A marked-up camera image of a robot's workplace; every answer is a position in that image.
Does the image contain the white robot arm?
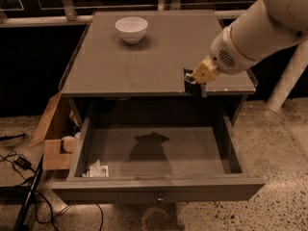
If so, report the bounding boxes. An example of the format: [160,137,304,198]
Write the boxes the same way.
[184,0,308,97]

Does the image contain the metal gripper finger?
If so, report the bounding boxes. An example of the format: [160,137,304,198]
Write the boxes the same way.
[199,84,207,97]

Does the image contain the grey cabinet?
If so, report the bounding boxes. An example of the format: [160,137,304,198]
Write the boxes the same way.
[61,10,256,126]

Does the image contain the white diagonal pillar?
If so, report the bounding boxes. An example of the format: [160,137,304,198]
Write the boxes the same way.
[266,40,308,112]

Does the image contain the black tripod leg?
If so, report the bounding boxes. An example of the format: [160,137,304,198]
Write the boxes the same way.
[12,158,43,231]

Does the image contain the crumpled white paper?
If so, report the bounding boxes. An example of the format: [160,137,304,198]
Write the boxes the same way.
[82,160,109,177]

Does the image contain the black cable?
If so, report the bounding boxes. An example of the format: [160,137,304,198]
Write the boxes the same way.
[0,150,105,231]

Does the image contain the white ceramic bowl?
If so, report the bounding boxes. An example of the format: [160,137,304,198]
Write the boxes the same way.
[115,16,148,44]

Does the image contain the cardboard box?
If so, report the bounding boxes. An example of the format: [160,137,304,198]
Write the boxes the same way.
[28,92,78,170]

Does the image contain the metal railing frame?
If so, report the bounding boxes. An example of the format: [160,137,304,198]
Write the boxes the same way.
[0,0,256,28]

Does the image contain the grey open top drawer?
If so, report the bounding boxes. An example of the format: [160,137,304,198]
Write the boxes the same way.
[52,116,265,204]

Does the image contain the black power adapter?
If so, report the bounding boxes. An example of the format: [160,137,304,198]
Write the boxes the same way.
[13,157,31,169]

